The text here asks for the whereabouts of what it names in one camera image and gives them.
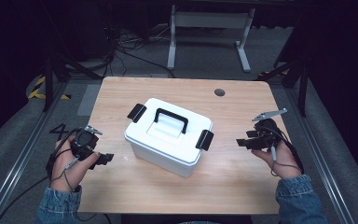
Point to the yellow black hazard tape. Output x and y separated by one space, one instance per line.
38 90

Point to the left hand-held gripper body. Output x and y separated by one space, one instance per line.
84 141

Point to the black tripod stand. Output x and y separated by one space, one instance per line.
293 74
54 68

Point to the person's left hand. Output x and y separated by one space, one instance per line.
71 169

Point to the white plastic storage box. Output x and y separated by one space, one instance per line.
163 160

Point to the white box lid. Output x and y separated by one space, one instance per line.
167 126

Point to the person's right hand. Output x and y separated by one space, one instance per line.
284 160

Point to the black box latch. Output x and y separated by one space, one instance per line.
204 140
136 112

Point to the white metal desk frame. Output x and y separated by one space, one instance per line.
209 20

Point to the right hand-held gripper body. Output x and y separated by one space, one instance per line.
265 133

